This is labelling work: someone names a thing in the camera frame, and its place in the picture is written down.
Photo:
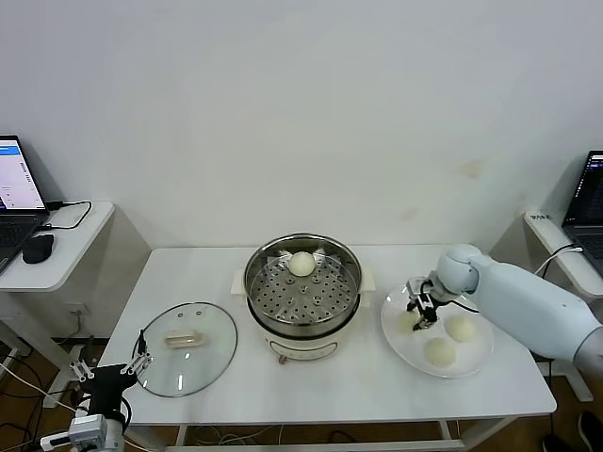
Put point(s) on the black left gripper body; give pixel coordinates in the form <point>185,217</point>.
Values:
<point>106,383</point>

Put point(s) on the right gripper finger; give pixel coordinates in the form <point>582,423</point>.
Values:
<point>411,306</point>
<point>424,324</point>

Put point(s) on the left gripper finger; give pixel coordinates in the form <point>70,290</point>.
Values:
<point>140,358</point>
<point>82,368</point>

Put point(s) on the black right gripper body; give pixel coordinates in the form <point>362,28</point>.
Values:
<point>429,303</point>

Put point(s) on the white steamed baozi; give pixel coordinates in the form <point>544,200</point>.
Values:
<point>404,324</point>
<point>461,328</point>
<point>301,263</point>
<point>440,351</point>

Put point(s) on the round glass lid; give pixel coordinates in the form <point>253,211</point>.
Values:
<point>212,329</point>

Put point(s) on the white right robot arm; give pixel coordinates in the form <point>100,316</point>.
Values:
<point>518,292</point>

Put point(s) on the stainless steel steamer basket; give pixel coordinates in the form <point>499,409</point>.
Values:
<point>301,306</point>

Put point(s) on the steel steamer pot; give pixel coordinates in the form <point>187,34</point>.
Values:
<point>306,346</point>

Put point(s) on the white round plate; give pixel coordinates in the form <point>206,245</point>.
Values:
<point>400,348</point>

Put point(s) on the white power strip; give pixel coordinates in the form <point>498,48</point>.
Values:
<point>56,400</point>

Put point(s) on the white side table with mouse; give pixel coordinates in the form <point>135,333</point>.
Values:
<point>70,254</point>

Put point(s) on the black computer mouse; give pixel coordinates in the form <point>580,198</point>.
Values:
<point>38,248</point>

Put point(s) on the white side table with label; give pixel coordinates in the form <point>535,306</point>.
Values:
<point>546,235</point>

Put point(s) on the white label sticker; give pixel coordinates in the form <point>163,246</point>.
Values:
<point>539,217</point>

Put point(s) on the laptop with bright screen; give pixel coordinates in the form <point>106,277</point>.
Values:
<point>19,226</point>

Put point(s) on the black shoe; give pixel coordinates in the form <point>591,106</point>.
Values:
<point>553,443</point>
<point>591,431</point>

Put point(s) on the laptop with dark screen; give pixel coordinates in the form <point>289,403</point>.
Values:
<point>584,198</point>

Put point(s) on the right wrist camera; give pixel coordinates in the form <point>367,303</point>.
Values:
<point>417,286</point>

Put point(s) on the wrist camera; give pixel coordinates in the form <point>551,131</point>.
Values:
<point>85,428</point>
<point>417,286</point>

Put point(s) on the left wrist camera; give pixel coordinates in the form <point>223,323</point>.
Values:
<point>85,428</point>

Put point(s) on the white wall socket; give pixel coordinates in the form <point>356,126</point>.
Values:
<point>79,311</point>

